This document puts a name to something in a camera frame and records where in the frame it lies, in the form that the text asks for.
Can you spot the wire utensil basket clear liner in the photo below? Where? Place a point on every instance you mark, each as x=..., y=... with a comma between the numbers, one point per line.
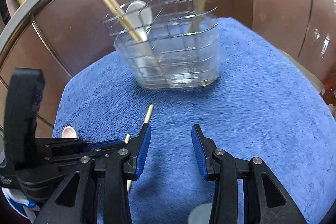
x=187, y=59

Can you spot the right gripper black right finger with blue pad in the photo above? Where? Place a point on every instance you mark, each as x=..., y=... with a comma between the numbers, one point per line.
x=265, y=198

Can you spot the blue terry towel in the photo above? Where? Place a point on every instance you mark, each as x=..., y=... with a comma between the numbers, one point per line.
x=260, y=105

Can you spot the cooking oil bottle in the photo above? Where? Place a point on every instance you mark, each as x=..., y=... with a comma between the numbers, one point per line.
x=328, y=91

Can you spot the pink ceramic spoon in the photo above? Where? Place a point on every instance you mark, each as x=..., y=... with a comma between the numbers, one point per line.
x=69, y=133

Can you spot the light blue ceramic spoon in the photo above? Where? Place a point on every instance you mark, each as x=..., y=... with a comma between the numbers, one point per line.
x=200, y=214

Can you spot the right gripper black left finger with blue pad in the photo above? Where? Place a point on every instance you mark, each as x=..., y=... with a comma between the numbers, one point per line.
x=75, y=200

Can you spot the white ceramic spoon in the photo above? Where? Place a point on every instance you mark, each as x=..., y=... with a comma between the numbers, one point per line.
x=141, y=17

